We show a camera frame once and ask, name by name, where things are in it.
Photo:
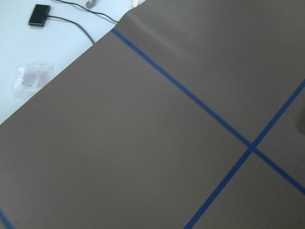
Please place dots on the clear plastic bag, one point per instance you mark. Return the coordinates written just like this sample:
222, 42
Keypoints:
32, 77

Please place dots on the small black box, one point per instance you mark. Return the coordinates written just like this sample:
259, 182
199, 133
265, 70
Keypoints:
39, 15

